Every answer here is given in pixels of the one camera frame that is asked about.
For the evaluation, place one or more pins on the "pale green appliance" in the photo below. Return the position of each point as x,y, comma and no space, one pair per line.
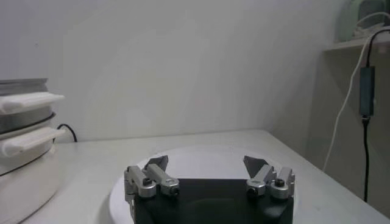
350,18

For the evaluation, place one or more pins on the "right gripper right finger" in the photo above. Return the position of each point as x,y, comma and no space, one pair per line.
265,176

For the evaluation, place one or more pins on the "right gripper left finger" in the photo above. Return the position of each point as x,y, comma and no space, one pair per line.
158,175

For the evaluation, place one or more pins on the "white side table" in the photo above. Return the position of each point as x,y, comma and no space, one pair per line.
350,45

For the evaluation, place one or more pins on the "cream electric pot base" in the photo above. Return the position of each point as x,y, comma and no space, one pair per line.
27,188

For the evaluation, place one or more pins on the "white round plate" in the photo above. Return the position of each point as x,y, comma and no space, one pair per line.
207,164

